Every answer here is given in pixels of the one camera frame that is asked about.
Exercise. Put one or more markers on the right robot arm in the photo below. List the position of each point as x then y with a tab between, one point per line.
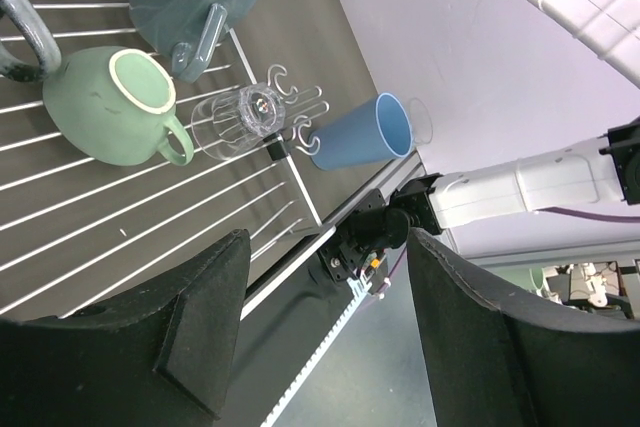
498	79

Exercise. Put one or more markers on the metal wire dish rack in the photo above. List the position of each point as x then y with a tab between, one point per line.
75	230

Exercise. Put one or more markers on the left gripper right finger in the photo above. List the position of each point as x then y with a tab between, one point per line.
498	355

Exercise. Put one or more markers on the clear glass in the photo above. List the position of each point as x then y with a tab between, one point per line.
232	123

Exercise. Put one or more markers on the mint green cup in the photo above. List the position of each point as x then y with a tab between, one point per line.
118	106

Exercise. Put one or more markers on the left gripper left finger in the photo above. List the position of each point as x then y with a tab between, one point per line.
157	354

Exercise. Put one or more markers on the blue plastic cup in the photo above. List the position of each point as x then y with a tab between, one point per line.
376	131

